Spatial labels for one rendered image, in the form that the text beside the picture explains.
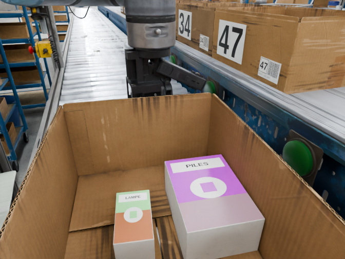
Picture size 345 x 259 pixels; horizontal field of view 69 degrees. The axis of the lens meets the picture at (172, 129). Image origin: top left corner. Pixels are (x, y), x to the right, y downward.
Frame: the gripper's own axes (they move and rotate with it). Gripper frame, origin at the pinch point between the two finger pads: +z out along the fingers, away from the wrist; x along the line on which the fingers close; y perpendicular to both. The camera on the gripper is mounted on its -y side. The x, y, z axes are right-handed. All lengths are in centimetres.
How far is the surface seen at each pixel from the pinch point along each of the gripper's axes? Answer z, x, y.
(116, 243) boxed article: 0.3, 25.1, 14.1
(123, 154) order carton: 0.7, 3.8, 10.1
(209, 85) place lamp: -3.2, -21.0, -21.2
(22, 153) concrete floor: 80, -141, 73
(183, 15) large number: -20, -66, -29
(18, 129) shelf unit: 66, -157, 75
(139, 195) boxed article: 0.2, 17.1, 9.4
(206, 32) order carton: -16, -42, -29
